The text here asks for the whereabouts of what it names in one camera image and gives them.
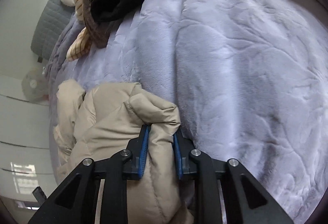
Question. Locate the white electric fan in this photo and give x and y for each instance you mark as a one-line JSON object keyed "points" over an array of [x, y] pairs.
{"points": [[35, 86]]}

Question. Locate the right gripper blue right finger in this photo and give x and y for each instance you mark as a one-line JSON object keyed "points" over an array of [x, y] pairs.
{"points": [[224, 190]]}

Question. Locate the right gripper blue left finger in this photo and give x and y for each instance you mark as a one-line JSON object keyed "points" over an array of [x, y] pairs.
{"points": [[75, 199]]}

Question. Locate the grey quilted headboard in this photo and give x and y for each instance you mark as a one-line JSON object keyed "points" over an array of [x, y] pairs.
{"points": [[52, 22]]}

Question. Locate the beige puffer down jacket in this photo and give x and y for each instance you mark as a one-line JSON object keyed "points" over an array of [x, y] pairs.
{"points": [[98, 123]]}

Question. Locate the cream striped brown-trim garment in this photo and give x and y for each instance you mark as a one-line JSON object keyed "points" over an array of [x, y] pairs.
{"points": [[89, 8]]}

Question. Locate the lavender plush bed blanket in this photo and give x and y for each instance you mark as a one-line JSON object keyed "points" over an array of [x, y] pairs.
{"points": [[249, 78]]}

